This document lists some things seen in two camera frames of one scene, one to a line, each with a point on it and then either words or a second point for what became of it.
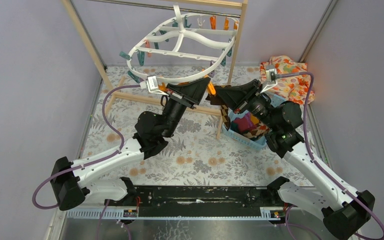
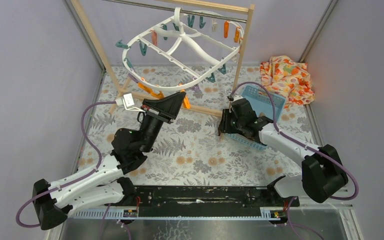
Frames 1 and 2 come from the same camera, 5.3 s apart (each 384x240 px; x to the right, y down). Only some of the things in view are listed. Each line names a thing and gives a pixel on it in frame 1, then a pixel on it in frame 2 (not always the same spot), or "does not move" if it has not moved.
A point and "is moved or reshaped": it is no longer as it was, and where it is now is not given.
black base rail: x=204 y=197 does not move
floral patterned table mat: x=202 y=153 does not move
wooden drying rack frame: x=240 y=4 → x=249 y=8
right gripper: x=234 y=96 → x=224 y=126
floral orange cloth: x=294 y=88 does not move
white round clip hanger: x=182 y=47 is moved or reshaped
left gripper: x=181 y=98 → x=158 y=112
